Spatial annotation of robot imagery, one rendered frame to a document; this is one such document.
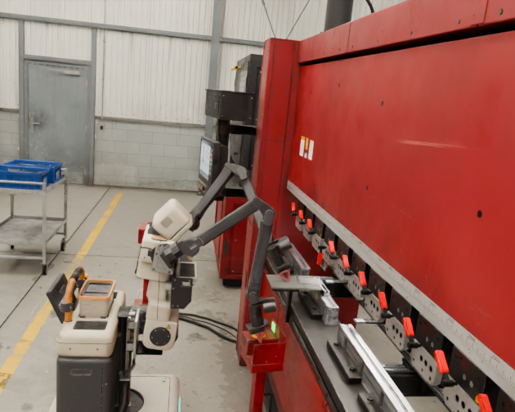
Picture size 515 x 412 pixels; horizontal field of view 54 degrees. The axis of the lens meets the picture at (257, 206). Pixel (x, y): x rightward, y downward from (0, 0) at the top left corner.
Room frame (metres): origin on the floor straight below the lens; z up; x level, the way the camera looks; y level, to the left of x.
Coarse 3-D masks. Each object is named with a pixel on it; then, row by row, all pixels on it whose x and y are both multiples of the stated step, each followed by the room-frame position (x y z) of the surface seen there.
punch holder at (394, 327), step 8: (392, 288) 1.62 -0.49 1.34; (392, 296) 1.61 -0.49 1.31; (400, 296) 1.56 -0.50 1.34; (392, 304) 1.60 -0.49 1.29; (400, 304) 1.55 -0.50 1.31; (408, 304) 1.50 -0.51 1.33; (392, 312) 1.59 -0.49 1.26; (400, 312) 1.54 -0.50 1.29; (408, 312) 1.49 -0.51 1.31; (416, 312) 1.48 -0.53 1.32; (392, 320) 1.58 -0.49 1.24; (400, 320) 1.53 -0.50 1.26; (416, 320) 1.48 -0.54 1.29; (392, 328) 1.57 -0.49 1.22; (400, 328) 1.52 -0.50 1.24; (392, 336) 1.56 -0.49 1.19; (400, 336) 1.51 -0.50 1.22; (400, 344) 1.50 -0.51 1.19
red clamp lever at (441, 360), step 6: (438, 354) 1.23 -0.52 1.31; (438, 360) 1.22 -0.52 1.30; (444, 360) 1.22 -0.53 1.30; (438, 366) 1.21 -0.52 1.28; (444, 366) 1.21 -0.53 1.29; (444, 372) 1.20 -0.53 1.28; (444, 378) 1.19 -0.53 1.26; (444, 384) 1.17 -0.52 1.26; (450, 384) 1.17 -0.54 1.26; (456, 384) 1.18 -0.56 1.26
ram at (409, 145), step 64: (320, 64) 2.86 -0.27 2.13; (384, 64) 1.97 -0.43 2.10; (448, 64) 1.51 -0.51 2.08; (512, 64) 1.22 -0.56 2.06; (320, 128) 2.71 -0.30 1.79; (384, 128) 1.89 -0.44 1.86; (448, 128) 1.45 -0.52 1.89; (512, 128) 1.18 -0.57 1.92; (320, 192) 2.57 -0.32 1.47; (384, 192) 1.80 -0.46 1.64; (448, 192) 1.39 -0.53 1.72; (512, 192) 1.13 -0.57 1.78; (384, 256) 1.72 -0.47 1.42; (448, 256) 1.33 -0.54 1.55; (512, 256) 1.09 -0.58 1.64; (512, 320) 1.05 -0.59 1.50
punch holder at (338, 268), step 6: (342, 240) 2.16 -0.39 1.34; (342, 246) 2.15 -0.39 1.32; (348, 246) 2.08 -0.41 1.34; (342, 252) 2.15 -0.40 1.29; (348, 252) 2.07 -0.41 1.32; (348, 258) 2.07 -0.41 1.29; (336, 264) 2.19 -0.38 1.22; (342, 264) 2.12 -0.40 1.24; (336, 270) 2.18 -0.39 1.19; (342, 270) 2.11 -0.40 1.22; (342, 276) 2.10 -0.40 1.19; (348, 276) 2.07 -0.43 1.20
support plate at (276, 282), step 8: (272, 280) 2.48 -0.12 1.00; (280, 280) 2.49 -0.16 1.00; (296, 280) 2.51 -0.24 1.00; (272, 288) 2.38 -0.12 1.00; (280, 288) 2.39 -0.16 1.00; (288, 288) 2.40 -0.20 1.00; (296, 288) 2.41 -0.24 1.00; (304, 288) 2.41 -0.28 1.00; (312, 288) 2.43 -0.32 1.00; (320, 288) 2.44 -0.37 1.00
